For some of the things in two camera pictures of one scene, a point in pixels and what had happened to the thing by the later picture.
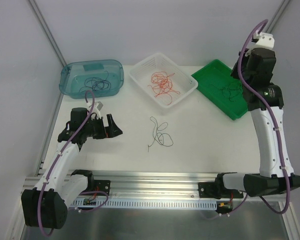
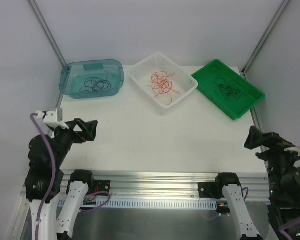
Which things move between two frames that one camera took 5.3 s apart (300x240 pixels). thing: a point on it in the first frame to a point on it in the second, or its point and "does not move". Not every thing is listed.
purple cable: x=96 y=84 does not move
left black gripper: x=105 y=130 to x=71 y=130
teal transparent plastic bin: x=101 y=76 does not move
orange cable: x=164 y=83 does not move
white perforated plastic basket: x=163 y=79 does not move
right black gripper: x=236 y=71 to x=269 y=142
